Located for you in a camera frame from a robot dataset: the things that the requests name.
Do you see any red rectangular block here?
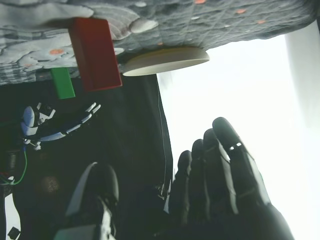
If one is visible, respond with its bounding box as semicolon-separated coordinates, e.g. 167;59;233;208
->
67;16;123;93

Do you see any green rectangular block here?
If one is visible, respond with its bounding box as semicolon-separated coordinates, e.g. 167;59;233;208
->
49;66;76;100

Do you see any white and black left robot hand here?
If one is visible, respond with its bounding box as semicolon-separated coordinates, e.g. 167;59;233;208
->
53;116;296;240

